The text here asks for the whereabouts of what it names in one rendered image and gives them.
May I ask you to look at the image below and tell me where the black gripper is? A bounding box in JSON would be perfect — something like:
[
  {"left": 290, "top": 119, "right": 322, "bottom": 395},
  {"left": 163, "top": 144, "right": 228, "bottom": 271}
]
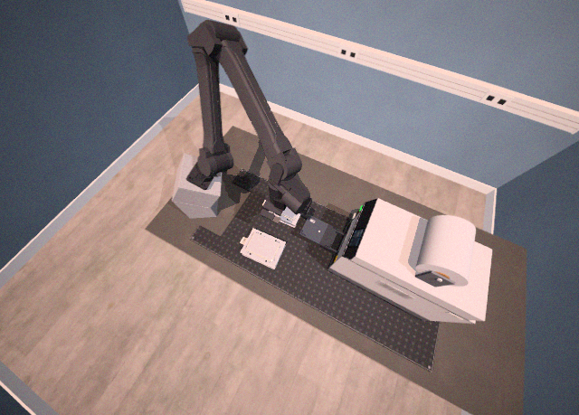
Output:
[{"left": 261, "top": 194, "right": 283, "bottom": 223}]

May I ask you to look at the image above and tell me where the white roll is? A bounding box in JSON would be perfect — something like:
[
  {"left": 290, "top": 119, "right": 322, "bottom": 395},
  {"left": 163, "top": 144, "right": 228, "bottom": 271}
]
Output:
[{"left": 416, "top": 215, "right": 476, "bottom": 287}]

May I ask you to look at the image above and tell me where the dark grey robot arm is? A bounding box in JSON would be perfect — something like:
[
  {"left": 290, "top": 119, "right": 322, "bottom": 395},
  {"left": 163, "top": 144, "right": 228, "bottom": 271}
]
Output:
[{"left": 186, "top": 20, "right": 312, "bottom": 215}]

